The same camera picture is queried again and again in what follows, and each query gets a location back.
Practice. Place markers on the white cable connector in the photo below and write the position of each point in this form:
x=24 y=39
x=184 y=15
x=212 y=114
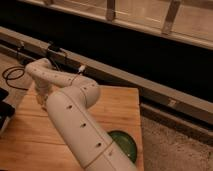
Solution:
x=81 y=69

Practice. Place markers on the metal rail along wall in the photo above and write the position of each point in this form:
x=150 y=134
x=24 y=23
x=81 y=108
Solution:
x=183 y=107

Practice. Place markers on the green ceramic bowl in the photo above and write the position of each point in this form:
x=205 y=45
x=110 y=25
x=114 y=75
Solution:
x=126 y=143

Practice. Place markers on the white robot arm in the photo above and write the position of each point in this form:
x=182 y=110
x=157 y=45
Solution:
x=67 y=98

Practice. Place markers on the black clamp on rail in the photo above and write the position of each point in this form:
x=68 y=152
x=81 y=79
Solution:
x=52 y=47

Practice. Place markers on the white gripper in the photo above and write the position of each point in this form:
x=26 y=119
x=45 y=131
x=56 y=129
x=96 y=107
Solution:
x=42 y=93

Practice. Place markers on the black device at left edge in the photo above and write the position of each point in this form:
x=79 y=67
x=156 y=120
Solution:
x=6 y=111

